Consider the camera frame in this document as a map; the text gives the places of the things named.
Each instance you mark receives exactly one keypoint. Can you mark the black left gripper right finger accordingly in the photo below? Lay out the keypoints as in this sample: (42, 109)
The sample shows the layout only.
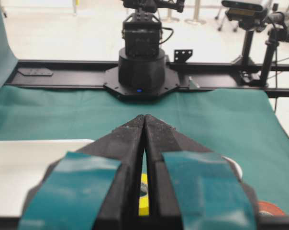
(192, 187)

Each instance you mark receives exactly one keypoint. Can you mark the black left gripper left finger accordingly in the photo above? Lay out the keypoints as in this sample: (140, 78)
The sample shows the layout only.
(93, 188)

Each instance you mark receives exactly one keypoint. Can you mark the yellow tape roll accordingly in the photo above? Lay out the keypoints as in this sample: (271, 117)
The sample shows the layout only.
(144, 196)

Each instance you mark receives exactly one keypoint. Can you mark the red tape roll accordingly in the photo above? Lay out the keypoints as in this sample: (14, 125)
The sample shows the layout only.
(269, 209)

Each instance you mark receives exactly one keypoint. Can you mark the white plastic case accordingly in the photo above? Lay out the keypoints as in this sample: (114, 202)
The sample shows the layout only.
(22, 166)

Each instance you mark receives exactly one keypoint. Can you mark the green table cloth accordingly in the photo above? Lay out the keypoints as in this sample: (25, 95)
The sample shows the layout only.
(239, 124)

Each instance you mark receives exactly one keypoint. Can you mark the black tripod stand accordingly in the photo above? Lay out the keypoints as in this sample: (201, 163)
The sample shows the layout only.
(278, 33)

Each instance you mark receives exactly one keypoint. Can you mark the black mounting rail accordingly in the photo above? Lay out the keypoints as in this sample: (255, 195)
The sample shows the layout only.
(181, 76)

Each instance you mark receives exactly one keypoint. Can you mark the black camera stand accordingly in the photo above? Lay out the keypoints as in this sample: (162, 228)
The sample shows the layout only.
(250, 15)

